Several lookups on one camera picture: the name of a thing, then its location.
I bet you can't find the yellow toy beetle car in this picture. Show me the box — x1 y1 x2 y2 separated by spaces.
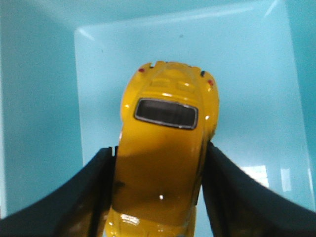
105 61 219 237

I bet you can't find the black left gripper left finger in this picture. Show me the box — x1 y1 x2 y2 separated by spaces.
0 147 117 237

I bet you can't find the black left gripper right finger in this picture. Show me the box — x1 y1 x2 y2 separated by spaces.
202 142 316 237

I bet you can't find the blue box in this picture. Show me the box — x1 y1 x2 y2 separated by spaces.
0 0 316 217

